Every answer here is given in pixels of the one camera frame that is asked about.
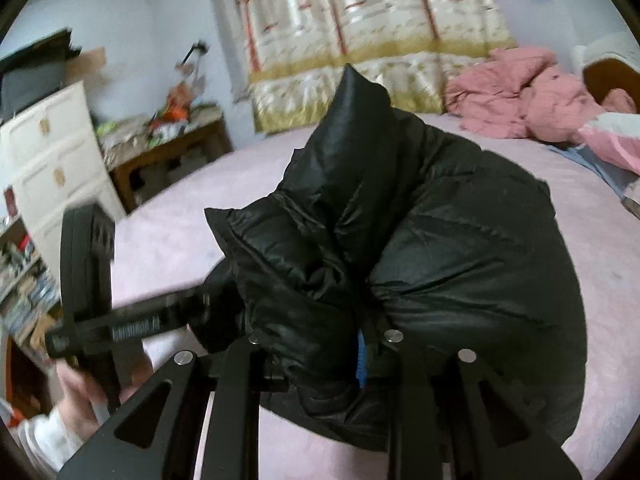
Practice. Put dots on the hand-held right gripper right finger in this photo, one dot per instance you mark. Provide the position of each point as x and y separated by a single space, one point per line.
361 360

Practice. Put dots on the white fluffy cloth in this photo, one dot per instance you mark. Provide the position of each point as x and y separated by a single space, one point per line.
607 47

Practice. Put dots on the blue cloth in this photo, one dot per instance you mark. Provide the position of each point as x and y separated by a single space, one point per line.
600 167

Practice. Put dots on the person's left forearm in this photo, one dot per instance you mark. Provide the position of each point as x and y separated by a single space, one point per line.
45 440

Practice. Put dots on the wooden headboard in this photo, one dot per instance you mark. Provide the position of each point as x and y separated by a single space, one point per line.
602 77

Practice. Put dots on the tree print curtain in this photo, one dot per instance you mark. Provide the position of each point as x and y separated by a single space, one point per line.
375 20

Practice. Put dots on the black puffer jacket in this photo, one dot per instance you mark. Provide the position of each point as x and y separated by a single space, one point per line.
425 260

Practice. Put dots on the pink and white blanket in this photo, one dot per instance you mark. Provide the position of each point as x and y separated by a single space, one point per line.
612 140

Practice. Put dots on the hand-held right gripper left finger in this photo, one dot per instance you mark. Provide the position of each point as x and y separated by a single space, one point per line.
235 410

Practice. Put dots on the colourful clutter pile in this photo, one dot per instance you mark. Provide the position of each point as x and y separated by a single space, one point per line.
170 110

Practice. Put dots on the white drawer cabinet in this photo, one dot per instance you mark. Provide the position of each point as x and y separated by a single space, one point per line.
55 160

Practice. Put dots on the person's left hand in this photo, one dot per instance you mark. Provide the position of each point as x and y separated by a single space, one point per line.
82 400

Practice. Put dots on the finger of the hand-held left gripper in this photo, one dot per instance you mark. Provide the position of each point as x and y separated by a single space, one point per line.
160 312

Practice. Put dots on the brown cardboard piece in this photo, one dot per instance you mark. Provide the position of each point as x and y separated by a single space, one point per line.
87 62

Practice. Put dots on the pink crumpled quilt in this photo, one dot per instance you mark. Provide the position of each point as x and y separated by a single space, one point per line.
515 95

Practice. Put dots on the wooden side table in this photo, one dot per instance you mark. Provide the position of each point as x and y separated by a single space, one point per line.
170 155

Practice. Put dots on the cluttered shelf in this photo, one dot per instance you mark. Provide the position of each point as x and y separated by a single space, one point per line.
25 290

